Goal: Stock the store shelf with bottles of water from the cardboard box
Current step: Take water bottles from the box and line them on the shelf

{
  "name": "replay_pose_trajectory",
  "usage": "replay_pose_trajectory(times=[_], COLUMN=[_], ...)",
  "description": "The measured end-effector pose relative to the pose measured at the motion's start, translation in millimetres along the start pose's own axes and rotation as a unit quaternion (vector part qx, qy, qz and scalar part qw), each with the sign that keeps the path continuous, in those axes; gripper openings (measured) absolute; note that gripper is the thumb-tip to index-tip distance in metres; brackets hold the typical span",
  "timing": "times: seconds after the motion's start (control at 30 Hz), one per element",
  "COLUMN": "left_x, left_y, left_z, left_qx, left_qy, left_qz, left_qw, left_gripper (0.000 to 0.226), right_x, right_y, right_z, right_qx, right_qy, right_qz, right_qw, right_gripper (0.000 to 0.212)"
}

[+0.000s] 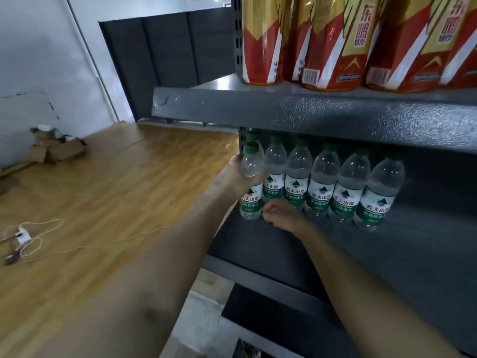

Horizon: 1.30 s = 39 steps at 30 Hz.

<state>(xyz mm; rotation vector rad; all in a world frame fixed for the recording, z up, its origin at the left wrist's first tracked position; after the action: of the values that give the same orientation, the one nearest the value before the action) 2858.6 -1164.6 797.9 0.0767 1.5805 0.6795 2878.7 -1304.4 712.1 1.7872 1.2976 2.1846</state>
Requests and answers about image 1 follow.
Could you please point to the water bottle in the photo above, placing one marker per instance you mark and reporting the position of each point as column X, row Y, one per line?
column 251, row 205

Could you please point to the dark grey partition panels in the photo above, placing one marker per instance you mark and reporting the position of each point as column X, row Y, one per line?
column 167, row 52

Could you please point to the person's left hand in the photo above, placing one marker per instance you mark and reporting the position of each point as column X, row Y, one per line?
column 238, row 180

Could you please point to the dark grey metal shelf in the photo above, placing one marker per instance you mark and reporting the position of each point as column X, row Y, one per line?
column 335, row 115

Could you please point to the row of shelved water bottles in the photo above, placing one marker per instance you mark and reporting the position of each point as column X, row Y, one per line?
column 324, row 182

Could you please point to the person's right hand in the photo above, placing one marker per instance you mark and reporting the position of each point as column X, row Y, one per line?
column 288, row 218

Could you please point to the white floor adapter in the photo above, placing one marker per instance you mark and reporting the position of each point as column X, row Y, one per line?
column 22, row 235

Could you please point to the white wall pipe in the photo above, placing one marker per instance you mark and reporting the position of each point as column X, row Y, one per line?
column 93, row 63

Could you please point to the flat brown carton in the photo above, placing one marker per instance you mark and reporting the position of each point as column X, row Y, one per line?
column 59, row 150

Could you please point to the row of gold red drink bottles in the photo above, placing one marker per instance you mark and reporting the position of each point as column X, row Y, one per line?
column 335, row 40

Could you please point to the person's left forearm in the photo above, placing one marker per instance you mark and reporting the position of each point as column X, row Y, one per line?
column 149, row 294

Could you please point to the person's right forearm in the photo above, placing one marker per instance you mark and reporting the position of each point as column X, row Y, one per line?
column 372, row 302

